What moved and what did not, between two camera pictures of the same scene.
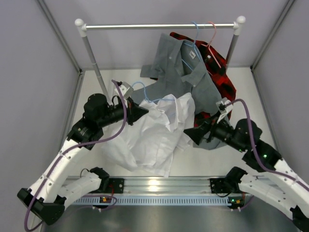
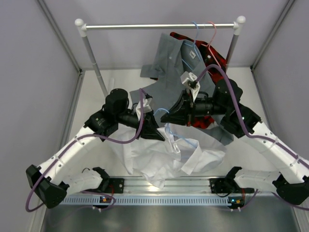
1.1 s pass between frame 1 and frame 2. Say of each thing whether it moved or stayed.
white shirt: moved
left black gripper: moved
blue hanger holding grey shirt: stayed
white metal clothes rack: stayed
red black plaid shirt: stayed
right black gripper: moved
